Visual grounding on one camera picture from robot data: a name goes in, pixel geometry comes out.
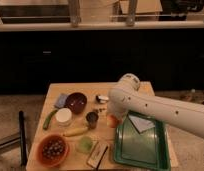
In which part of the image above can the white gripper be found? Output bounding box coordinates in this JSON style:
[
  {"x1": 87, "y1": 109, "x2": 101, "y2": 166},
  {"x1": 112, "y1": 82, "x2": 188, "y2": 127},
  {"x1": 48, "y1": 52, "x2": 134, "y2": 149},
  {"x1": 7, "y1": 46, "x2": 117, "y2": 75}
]
[{"x1": 108, "y1": 103, "x2": 128, "y2": 124}]

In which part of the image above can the orange red apple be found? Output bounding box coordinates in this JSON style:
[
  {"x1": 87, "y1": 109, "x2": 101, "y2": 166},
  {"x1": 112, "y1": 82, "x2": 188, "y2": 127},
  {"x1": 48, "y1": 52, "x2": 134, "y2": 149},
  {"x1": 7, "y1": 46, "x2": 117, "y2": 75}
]
[{"x1": 107, "y1": 115, "x2": 119, "y2": 128}]

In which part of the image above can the green plastic tray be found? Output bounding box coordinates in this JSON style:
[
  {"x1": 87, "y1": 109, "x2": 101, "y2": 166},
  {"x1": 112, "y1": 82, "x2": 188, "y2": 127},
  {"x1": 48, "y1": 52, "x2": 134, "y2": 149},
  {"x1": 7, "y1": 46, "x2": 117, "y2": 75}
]
[{"x1": 113, "y1": 111, "x2": 171, "y2": 171}]

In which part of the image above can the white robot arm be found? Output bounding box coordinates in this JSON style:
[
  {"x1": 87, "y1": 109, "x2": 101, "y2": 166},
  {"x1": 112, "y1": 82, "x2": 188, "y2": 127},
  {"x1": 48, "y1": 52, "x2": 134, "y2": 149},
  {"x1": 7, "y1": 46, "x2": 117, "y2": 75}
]
[{"x1": 108, "y1": 73, "x2": 204, "y2": 138}]

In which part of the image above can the green plastic cup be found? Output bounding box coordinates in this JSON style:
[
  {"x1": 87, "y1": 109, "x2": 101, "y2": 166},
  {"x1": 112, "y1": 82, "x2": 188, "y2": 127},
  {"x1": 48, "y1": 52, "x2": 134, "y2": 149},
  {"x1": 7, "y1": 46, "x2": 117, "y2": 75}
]
[{"x1": 77, "y1": 136, "x2": 93, "y2": 153}]

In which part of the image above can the metal spoon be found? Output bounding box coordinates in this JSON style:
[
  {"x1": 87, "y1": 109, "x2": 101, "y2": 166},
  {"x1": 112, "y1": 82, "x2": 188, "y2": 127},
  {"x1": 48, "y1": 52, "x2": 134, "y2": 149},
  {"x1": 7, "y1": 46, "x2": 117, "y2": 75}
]
[{"x1": 92, "y1": 108, "x2": 107, "y2": 113}]

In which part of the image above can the grey folded cloth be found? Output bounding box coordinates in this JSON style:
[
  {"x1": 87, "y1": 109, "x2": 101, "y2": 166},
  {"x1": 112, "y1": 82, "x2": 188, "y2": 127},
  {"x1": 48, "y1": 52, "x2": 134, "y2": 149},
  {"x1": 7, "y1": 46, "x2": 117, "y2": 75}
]
[{"x1": 128, "y1": 115, "x2": 155, "y2": 133}]

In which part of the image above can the dark red bowl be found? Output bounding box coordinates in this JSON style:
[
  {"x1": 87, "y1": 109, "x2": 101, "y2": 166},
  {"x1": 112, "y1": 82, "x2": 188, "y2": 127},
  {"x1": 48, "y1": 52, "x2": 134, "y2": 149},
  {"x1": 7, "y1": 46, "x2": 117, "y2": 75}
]
[{"x1": 65, "y1": 92, "x2": 87, "y2": 114}]

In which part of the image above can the yellow banana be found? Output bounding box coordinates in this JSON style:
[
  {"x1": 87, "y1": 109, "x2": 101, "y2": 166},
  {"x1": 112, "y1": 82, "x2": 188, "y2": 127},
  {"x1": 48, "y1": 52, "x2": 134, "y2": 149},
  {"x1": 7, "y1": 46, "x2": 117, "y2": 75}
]
[{"x1": 63, "y1": 126, "x2": 89, "y2": 137}]

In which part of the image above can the white round container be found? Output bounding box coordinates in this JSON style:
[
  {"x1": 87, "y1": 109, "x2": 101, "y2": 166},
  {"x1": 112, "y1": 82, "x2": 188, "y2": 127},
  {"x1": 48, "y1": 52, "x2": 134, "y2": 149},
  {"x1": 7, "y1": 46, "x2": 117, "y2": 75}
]
[{"x1": 55, "y1": 108, "x2": 72, "y2": 126}]

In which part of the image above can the blue sponge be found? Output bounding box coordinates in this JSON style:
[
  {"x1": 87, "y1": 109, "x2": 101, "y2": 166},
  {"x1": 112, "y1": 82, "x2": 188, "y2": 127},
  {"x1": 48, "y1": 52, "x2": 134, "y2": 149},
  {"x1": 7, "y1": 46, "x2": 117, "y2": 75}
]
[{"x1": 54, "y1": 94, "x2": 68, "y2": 108}]

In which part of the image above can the green cucumber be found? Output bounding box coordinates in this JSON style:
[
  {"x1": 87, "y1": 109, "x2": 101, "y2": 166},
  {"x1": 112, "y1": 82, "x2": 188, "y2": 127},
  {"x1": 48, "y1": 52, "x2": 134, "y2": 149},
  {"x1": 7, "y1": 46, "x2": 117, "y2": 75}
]
[{"x1": 43, "y1": 109, "x2": 58, "y2": 130}]

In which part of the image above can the orange bowl with nuts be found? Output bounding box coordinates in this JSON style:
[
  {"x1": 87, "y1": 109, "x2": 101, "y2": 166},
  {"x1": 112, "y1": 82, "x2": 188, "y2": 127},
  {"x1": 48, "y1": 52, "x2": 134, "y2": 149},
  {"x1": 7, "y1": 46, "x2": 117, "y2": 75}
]
[{"x1": 36, "y1": 134, "x2": 69, "y2": 168}]

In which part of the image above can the clutter on floor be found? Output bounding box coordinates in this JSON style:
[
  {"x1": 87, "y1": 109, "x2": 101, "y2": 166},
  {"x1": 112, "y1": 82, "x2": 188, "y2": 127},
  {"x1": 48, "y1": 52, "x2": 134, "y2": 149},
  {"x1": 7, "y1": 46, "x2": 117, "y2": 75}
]
[{"x1": 180, "y1": 89, "x2": 204, "y2": 105}]

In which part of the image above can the black bar on floor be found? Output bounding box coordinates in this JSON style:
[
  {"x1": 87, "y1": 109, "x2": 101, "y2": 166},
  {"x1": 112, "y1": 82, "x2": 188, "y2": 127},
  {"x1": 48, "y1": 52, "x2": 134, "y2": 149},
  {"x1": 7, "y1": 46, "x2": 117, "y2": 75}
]
[{"x1": 19, "y1": 111, "x2": 27, "y2": 166}]

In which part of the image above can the white handled kitchen tool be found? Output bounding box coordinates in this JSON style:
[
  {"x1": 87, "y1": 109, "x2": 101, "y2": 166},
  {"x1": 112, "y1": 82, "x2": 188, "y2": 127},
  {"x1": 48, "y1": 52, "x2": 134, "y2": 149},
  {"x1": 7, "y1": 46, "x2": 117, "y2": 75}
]
[{"x1": 96, "y1": 95, "x2": 109, "y2": 103}]

